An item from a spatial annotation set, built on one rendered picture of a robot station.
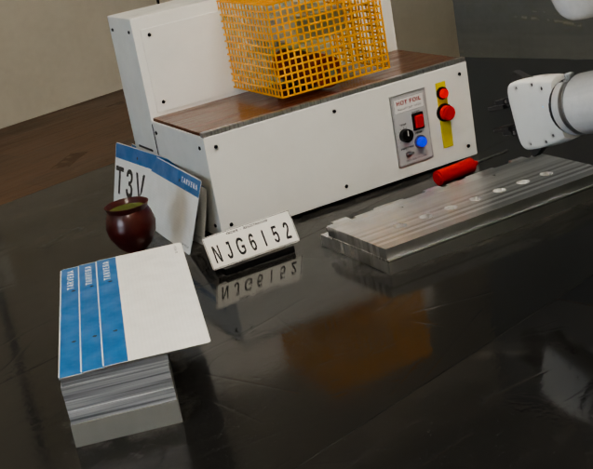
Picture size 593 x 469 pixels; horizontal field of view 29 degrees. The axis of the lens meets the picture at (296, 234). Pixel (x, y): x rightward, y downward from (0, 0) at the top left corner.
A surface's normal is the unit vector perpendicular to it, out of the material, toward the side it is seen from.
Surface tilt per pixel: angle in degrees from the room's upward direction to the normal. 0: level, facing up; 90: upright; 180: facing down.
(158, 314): 0
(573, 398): 0
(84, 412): 90
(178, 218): 69
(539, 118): 90
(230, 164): 90
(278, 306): 0
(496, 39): 90
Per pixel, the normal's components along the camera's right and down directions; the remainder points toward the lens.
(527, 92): -0.87, 0.22
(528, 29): -0.72, 0.34
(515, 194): -0.17, -0.93
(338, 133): 0.48, 0.21
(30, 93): 0.67, 0.13
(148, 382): 0.18, 0.29
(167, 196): -0.89, -0.07
